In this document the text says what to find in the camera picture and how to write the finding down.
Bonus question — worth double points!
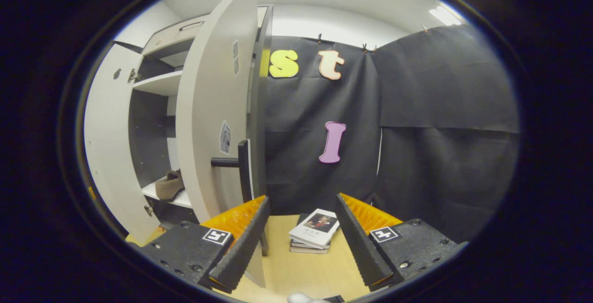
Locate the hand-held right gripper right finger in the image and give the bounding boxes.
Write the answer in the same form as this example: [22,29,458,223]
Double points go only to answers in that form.
[334,193,469,293]

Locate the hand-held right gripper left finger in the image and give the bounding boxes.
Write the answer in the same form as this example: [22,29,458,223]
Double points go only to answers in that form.
[127,195,271,294]

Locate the brown shoe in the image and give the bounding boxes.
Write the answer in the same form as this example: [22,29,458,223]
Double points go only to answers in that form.
[154,169,185,202]

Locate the grey cabinet door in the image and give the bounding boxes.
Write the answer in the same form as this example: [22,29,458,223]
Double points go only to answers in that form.
[176,0,268,290]
[83,44,163,246]

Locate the grey shoe cabinet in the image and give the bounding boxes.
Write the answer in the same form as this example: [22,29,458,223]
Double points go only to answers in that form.
[114,6,274,257]

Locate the white portrait cover book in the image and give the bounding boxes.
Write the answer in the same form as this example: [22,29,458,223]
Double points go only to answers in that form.
[289,208,340,250]

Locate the person's white footwear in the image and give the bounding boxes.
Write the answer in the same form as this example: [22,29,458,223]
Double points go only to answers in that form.
[287,292,325,303]

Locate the black backdrop cloth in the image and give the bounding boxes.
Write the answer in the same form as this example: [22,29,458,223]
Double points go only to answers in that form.
[259,25,520,243]

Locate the ceiling light panel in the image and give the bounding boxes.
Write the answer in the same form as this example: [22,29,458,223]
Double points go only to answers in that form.
[429,6,461,26]

